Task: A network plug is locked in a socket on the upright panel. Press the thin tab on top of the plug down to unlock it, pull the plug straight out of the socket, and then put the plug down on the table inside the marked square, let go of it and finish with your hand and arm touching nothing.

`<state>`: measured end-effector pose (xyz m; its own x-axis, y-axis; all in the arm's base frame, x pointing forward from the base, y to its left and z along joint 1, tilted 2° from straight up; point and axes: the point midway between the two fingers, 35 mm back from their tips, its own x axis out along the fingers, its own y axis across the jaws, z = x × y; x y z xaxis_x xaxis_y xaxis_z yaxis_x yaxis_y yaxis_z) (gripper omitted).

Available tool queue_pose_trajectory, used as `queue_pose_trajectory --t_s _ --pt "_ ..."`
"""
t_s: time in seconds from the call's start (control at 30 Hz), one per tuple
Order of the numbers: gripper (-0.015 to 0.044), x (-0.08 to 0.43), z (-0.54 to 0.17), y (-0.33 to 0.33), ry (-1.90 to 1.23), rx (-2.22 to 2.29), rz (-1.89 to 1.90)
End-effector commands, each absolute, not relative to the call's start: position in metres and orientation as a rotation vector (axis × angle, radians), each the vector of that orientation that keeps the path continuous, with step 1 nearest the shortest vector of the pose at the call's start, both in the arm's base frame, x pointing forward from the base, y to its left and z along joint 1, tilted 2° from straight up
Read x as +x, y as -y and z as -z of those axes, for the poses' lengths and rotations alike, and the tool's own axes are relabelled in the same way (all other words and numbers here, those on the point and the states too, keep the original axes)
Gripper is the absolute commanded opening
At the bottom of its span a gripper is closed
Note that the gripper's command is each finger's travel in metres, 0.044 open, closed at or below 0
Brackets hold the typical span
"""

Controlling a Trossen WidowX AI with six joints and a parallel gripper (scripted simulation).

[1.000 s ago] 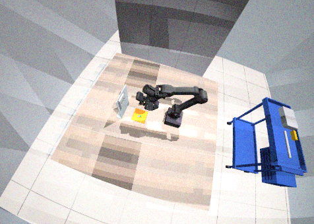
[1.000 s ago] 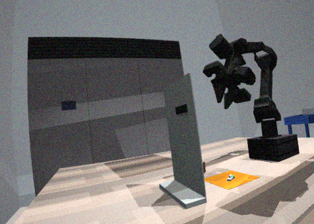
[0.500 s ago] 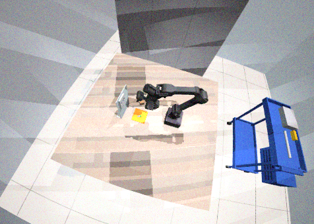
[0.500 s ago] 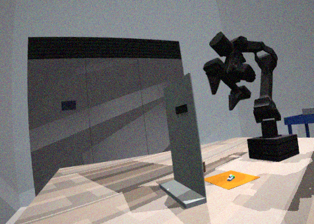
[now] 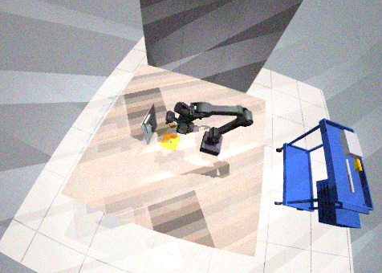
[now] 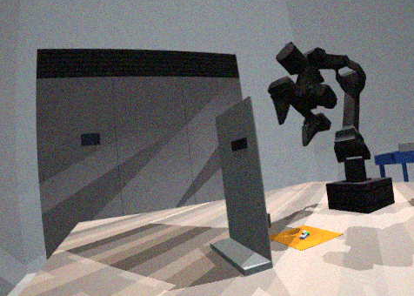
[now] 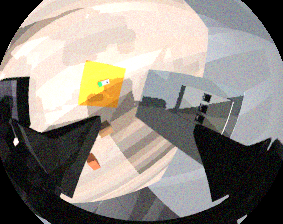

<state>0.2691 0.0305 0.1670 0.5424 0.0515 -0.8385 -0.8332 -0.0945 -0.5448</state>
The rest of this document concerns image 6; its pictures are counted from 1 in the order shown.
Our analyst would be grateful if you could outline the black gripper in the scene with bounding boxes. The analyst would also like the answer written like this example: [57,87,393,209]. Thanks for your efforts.
[268,76,331,146]

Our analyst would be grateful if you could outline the grey panel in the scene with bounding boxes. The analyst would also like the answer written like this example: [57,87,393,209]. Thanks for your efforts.
[210,97,273,277]

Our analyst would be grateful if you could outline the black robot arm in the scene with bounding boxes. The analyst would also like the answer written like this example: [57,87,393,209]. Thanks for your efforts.
[276,42,371,183]

